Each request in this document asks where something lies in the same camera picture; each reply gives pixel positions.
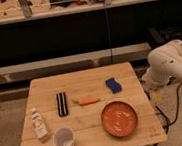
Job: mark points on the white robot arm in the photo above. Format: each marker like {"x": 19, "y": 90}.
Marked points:
{"x": 164, "y": 62}

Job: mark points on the long metal shelf rail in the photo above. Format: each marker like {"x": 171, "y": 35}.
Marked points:
{"x": 31, "y": 70}

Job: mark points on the blue sponge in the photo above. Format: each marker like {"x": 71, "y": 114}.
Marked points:
{"x": 113, "y": 85}

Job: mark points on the orange plate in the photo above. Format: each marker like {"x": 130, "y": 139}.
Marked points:
{"x": 119, "y": 119}

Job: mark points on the white tube bottle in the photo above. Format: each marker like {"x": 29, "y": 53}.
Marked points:
{"x": 39, "y": 125}

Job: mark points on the wooden table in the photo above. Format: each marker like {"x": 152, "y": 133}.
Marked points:
{"x": 85, "y": 121}

